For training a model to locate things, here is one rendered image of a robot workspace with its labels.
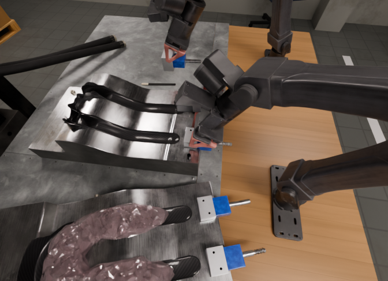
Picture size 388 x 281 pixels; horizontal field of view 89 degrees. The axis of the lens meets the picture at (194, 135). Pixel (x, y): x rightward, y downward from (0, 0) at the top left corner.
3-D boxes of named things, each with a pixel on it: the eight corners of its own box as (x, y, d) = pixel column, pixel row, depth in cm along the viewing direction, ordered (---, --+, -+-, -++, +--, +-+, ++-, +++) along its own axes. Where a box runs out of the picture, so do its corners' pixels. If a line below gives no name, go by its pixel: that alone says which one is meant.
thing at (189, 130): (230, 141, 58) (233, 131, 53) (230, 157, 55) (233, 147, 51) (186, 137, 59) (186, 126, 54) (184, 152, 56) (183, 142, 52)
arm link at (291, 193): (282, 188, 43) (308, 205, 41) (299, 160, 47) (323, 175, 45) (272, 197, 48) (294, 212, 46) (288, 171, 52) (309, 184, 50)
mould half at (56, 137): (205, 110, 73) (208, 82, 61) (197, 176, 59) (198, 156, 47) (77, 97, 76) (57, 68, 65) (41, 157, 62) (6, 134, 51)
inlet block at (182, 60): (201, 63, 71) (201, 49, 66) (200, 72, 68) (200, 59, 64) (166, 62, 72) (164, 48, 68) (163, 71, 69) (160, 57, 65)
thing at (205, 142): (178, 149, 50) (197, 134, 43) (182, 127, 54) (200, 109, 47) (200, 157, 53) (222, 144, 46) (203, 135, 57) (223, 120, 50)
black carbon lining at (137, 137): (186, 108, 64) (185, 86, 56) (178, 152, 55) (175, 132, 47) (85, 98, 66) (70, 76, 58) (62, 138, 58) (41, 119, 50)
